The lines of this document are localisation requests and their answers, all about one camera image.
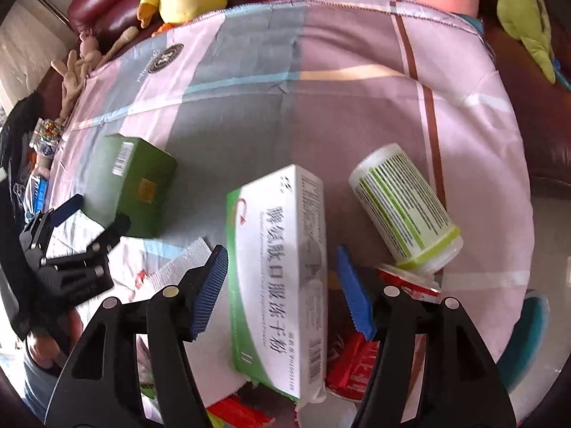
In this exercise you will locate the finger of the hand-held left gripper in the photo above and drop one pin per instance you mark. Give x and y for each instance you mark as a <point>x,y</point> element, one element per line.
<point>68,208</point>
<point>109,235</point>

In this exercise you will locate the blue white packet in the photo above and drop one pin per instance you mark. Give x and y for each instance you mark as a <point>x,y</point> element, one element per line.
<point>38,189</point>

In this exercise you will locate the teal round cushion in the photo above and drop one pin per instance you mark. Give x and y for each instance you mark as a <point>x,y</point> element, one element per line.
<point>531,343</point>

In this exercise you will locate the person's blue jeans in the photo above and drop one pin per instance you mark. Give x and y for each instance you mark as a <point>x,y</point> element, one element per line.
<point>38,392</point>

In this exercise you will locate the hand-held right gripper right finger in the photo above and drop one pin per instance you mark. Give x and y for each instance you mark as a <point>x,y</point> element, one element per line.
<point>354,296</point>

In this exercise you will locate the black printed cloth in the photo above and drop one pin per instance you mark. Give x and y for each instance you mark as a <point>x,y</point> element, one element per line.
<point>20,142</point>

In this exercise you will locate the green cardboard box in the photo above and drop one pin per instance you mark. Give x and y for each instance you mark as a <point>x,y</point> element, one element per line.
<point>134,187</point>

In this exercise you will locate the white bottle green label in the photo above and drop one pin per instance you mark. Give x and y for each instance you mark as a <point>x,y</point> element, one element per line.
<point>401,200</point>

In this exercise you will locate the white printed wrapper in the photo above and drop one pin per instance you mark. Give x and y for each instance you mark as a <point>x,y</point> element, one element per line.
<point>134,261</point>

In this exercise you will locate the silver foil wrapper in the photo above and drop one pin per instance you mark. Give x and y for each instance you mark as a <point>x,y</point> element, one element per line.
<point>178,267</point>

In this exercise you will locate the crushed red drink can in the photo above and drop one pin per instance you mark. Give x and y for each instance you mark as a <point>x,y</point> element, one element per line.
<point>350,372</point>

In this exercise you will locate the dark red leather sofa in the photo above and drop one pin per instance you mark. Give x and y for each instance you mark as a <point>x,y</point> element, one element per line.
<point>102,4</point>

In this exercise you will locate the white green medicine box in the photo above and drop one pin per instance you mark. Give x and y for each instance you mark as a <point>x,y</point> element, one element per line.
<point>272,276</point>

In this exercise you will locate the green dinosaur plush toy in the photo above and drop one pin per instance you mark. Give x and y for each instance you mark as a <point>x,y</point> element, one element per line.
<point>517,9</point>

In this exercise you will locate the beige rabbit plush toy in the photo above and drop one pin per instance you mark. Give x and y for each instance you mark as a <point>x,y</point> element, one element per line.
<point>76,76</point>

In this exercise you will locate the colourful patterned packet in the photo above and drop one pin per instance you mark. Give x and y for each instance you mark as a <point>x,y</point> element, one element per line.
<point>44,133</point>

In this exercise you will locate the person's left hand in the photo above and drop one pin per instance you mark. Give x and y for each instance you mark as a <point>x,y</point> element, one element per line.
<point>42,348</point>

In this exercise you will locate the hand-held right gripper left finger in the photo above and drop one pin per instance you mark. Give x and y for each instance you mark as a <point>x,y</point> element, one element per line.
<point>208,296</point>

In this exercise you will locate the plaid pink grey bedsheet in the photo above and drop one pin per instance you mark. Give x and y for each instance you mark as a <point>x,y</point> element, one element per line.
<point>267,120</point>

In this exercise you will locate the teal plastic toy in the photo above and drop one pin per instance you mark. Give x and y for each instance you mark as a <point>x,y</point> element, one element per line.
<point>561,73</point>

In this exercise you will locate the red plastic wrapper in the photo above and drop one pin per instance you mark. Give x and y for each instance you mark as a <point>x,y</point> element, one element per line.
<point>236,414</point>

